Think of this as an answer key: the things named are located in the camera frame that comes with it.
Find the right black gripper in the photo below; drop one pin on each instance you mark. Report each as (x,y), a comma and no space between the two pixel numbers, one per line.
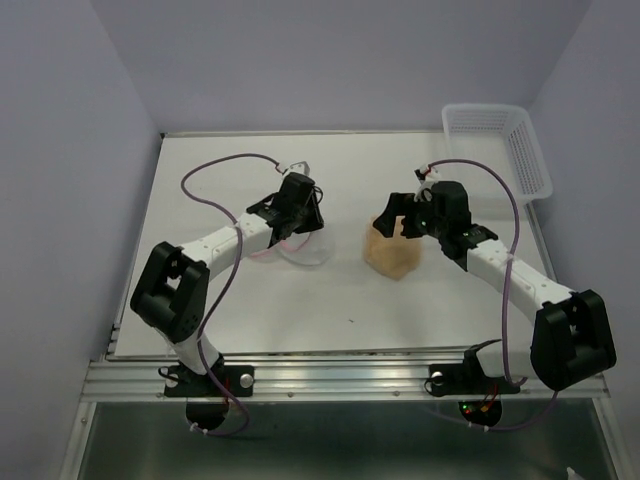
(399,204)

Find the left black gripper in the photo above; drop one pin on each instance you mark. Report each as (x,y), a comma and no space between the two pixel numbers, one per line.
(316,219)

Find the white mesh laundry bag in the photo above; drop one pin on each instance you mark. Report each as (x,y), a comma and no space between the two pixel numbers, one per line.
(302,250)

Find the beige bra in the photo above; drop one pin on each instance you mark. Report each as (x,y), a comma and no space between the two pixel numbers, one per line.
(393,257)

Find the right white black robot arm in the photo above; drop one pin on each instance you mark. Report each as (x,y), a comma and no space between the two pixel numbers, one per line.
(571,337)

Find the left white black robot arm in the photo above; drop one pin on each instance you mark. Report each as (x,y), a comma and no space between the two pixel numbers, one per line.
(170,295)

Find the white plastic basket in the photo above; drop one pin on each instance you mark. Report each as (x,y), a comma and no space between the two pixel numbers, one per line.
(503,138)

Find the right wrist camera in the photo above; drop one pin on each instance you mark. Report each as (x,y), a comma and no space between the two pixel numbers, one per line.
(428,177)

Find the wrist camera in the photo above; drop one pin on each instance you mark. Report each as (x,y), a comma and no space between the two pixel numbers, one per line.
(301,167)
(428,177)

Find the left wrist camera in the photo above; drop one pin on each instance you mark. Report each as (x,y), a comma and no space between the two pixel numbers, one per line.
(301,167)

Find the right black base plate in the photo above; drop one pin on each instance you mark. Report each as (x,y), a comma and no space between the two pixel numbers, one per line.
(464,380)

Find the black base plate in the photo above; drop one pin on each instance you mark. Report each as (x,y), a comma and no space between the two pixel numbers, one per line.
(464,380)
(180,382)

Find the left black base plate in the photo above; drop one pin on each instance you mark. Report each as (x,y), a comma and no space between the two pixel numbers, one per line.
(180,382)

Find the aluminium frame rail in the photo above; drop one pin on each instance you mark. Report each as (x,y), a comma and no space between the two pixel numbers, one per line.
(280,379)

